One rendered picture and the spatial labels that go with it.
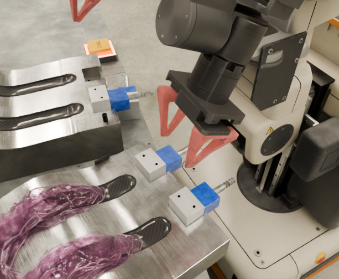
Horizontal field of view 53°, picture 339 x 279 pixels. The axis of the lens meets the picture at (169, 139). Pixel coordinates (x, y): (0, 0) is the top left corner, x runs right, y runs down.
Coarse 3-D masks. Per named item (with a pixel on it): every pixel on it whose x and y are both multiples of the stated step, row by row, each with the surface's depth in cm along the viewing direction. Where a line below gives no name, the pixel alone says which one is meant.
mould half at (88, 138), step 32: (64, 64) 81; (96, 64) 81; (0, 96) 73; (32, 96) 74; (64, 96) 73; (32, 128) 67; (64, 128) 67; (96, 128) 67; (0, 160) 64; (32, 160) 67; (64, 160) 70
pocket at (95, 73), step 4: (88, 68) 80; (92, 68) 80; (96, 68) 81; (100, 68) 81; (84, 72) 81; (88, 72) 81; (92, 72) 81; (96, 72) 82; (100, 72) 81; (84, 76) 81; (88, 76) 82; (92, 76) 82; (96, 76) 82; (100, 76) 82; (88, 80) 81; (92, 80) 81
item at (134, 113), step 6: (126, 78) 87; (126, 84) 85; (126, 90) 82; (132, 90) 82; (132, 102) 77; (138, 102) 78; (132, 108) 79; (138, 108) 79; (120, 114) 79; (126, 114) 80; (132, 114) 80; (138, 114) 80; (120, 120) 81
